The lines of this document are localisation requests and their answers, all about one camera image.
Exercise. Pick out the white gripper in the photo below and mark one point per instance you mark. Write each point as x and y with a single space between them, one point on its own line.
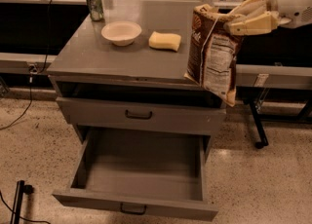
293 2

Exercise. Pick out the brown chip bag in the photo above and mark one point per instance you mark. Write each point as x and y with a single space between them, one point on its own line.
212 53

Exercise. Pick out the grey drawer cabinet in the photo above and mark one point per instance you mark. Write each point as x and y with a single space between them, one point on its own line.
91 67

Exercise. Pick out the open grey bottom drawer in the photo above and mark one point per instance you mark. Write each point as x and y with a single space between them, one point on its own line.
141 173

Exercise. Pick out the yellow sponge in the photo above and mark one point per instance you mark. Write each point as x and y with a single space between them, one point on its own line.
164 41

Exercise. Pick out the black table leg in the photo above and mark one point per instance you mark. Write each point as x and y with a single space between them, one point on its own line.
262 135

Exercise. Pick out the white paper bowl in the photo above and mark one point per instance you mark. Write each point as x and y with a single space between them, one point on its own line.
121 33

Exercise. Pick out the green soda can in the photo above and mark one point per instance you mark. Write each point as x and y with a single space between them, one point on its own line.
95 9

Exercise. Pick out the black stand at bottom left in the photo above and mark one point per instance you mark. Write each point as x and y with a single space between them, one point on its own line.
21 189

